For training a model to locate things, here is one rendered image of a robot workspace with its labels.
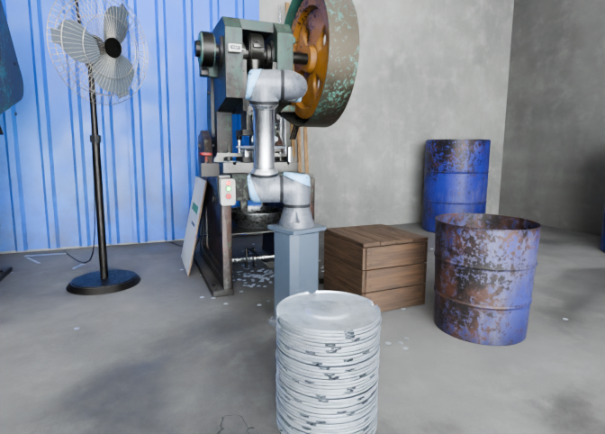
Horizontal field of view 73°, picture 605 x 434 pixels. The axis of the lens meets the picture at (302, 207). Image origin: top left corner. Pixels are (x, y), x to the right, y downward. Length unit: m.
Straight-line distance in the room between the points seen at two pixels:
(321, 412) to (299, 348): 0.17
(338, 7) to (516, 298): 1.66
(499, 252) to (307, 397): 0.97
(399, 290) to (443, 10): 3.41
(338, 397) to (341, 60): 1.70
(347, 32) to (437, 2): 2.57
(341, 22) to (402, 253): 1.24
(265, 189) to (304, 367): 0.82
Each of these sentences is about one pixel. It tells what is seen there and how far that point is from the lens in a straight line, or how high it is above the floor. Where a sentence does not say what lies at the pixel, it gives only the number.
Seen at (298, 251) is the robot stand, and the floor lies 0.36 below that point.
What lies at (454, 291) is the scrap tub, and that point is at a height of 0.20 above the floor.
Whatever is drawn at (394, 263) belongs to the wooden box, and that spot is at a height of 0.24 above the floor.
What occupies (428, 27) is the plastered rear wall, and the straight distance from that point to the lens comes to 4.71.
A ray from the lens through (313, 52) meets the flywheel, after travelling 2.60.
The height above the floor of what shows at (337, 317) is 0.34.
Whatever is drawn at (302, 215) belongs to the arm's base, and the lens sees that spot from 1.70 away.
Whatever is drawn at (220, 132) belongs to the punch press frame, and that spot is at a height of 0.88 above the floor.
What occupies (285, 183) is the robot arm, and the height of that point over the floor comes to 0.64.
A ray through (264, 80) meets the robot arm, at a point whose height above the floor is 1.04.
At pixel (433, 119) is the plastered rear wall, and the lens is 4.62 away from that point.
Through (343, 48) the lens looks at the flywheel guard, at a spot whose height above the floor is 1.31.
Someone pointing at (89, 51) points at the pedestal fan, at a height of 1.26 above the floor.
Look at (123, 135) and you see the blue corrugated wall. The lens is 3.52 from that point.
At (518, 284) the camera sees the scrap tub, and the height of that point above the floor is 0.26.
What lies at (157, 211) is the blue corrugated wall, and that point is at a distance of 3.56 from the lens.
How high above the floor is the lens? 0.78
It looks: 8 degrees down
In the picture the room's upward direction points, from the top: straight up
